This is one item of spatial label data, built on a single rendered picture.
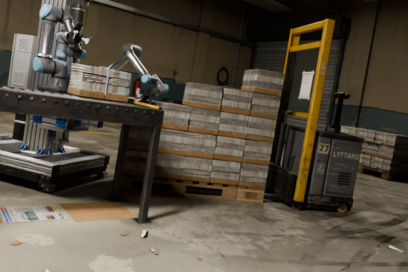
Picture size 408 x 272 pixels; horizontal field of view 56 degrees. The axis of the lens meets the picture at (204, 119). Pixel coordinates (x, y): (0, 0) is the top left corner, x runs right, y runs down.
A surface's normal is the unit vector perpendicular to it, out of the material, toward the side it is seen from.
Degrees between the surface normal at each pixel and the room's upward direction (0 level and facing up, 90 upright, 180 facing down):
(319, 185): 90
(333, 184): 90
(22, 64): 90
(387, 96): 90
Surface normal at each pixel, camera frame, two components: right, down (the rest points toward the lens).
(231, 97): 0.27, 0.10
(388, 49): -0.80, -0.10
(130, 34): 0.58, 0.14
